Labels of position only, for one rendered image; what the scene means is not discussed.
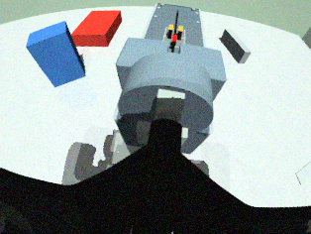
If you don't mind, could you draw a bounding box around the red block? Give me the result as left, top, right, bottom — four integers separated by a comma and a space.
71, 10, 123, 47

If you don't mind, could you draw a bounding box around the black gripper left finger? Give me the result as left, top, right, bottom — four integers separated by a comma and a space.
0, 146, 148, 234

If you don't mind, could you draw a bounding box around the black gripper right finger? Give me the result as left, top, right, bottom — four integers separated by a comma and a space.
171, 153, 311, 234

